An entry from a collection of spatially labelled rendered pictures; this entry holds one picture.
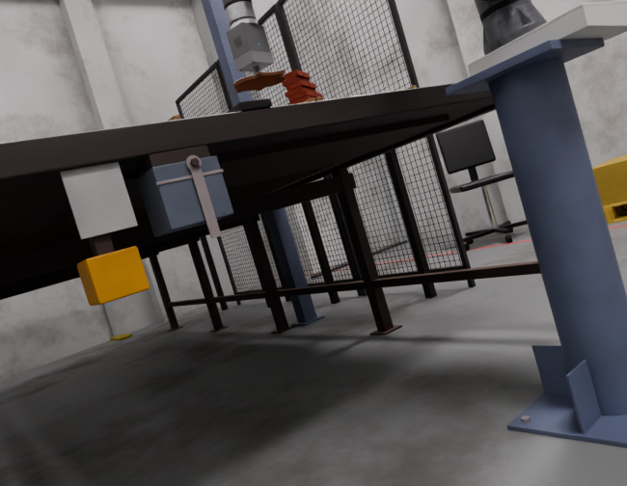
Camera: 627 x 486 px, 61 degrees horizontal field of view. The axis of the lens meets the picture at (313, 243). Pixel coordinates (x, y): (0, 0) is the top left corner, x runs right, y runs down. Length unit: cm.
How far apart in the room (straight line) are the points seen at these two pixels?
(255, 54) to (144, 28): 594
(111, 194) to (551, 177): 95
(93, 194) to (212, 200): 21
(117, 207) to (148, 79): 611
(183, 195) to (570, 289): 90
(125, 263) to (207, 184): 22
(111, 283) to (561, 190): 98
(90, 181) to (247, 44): 63
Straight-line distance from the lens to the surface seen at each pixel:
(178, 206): 101
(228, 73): 363
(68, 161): 99
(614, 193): 438
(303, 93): 248
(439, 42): 635
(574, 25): 128
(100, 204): 100
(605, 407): 148
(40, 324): 613
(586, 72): 557
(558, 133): 134
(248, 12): 150
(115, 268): 96
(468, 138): 512
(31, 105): 655
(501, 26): 138
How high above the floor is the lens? 66
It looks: 3 degrees down
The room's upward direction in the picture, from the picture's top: 17 degrees counter-clockwise
